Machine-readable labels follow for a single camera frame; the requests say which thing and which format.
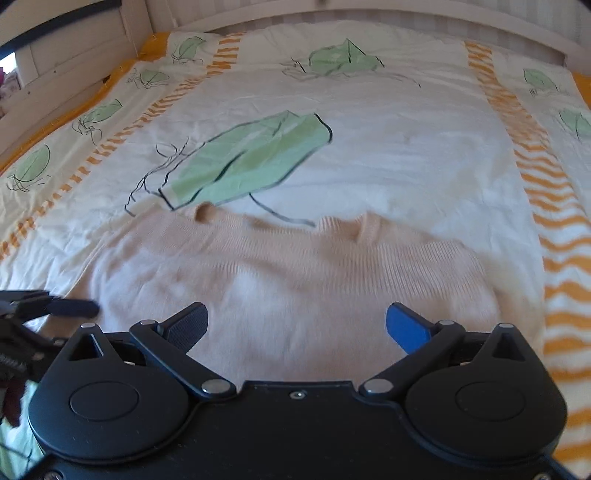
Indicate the pale pink knit sweater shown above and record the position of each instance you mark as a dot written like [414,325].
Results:
[295,286]

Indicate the leaf printed white quilt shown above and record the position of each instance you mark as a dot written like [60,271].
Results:
[369,138]

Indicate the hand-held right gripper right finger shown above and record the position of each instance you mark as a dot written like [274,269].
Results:
[406,325]

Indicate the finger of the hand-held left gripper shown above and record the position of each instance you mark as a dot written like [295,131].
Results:
[69,308]

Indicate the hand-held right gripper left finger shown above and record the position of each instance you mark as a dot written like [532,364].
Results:
[189,325]

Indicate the white wooden bed frame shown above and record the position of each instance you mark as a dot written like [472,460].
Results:
[69,60]

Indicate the dark red cloth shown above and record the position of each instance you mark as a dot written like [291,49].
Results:
[14,401]

